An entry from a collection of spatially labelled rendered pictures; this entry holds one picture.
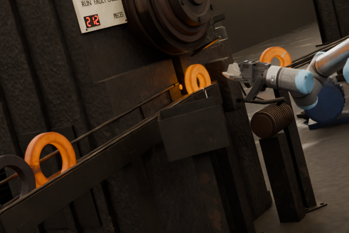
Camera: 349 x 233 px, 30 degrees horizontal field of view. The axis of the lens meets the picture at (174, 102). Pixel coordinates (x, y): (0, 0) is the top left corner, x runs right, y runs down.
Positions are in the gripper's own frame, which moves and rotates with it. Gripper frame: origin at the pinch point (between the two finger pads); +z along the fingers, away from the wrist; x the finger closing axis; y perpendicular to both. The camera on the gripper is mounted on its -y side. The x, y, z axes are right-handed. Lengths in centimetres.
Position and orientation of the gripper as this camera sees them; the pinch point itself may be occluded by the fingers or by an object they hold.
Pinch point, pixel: (225, 74)
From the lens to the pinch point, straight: 271.4
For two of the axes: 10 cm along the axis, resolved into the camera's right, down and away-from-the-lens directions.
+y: 0.0, -9.6, -2.9
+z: -8.4, -1.6, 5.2
